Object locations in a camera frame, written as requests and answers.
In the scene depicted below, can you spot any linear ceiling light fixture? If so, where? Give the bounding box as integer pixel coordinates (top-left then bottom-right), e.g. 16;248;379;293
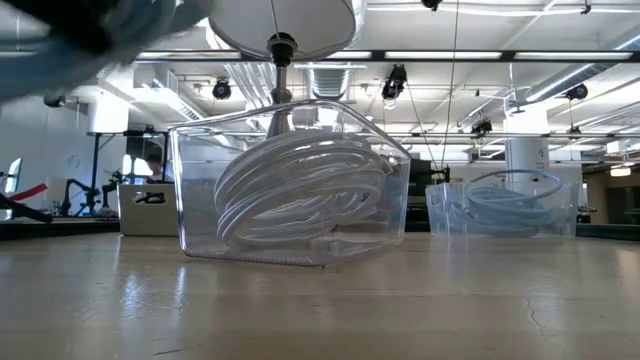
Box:
134;47;640;63

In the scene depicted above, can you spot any person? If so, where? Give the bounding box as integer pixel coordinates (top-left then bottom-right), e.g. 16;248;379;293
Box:
143;152;169;184

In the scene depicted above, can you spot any large round ceiling duct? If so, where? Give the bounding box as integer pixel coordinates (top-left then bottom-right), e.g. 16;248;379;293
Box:
524;27;640;104

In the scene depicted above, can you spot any white round column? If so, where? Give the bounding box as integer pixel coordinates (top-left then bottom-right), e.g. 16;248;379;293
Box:
503;97;552;184

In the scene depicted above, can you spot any silver ribbed air duct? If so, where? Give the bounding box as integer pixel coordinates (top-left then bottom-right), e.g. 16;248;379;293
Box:
304;62;354;101

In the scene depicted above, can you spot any dark background frame stand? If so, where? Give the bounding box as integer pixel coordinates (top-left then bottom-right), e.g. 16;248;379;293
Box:
85;128;172;214

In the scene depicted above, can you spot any clear rigid plastic bin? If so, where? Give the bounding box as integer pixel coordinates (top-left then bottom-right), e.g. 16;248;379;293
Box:
168;98;413;269

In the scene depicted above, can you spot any red strap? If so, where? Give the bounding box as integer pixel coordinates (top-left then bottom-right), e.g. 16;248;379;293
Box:
10;183;50;202

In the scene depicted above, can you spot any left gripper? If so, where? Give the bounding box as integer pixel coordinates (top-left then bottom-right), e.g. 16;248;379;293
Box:
9;0;119;51

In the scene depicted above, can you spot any white shade table lamp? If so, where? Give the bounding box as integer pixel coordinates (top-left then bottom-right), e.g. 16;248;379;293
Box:
208;0;357;141

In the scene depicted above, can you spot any black metal table frame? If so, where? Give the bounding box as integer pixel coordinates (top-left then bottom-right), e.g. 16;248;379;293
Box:
0;217;640;243

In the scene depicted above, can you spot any translucent thin plastic bin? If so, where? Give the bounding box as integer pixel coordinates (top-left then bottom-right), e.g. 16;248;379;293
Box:
424;179;581;240

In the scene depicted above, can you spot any frosted plastic bin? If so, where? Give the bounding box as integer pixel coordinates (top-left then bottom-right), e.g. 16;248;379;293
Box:
118;182;181;237

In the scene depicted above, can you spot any white rectangular ceiling duct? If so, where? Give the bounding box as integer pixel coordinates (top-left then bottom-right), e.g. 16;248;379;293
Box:
132;64;201;121

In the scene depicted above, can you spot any light blue cable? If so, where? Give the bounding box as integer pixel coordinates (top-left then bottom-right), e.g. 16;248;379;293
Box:
0;0;214;104
448;168;565;237

